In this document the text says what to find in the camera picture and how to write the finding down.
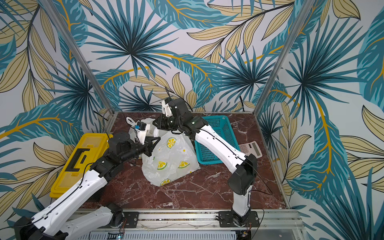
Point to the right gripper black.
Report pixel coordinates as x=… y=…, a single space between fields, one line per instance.
x=162 y=122

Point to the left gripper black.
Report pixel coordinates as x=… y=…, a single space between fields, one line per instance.
x=148 y=144

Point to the white lemon print plastic bags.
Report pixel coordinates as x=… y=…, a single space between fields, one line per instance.
x=173 y=157

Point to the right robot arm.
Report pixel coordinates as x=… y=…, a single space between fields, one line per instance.
x=243 y=169

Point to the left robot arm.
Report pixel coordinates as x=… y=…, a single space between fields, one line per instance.
x=66 y=198

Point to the yellow plastic toolbox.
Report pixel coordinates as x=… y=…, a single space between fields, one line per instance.
x=89 y=149

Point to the teal plastic basket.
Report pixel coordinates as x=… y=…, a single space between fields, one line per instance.
x=223 y=132

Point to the white calculator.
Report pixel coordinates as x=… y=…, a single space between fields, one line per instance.
x=251 y=148

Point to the left metal corner post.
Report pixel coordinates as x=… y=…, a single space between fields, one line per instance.
x=59 y=22

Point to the metal corner post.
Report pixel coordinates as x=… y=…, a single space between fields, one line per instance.
x=59 y=22
x=300 y=20

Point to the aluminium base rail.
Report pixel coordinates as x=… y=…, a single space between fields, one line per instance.
x=183 y=220

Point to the right metal corner post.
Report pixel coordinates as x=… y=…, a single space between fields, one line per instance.
x=300 y=20

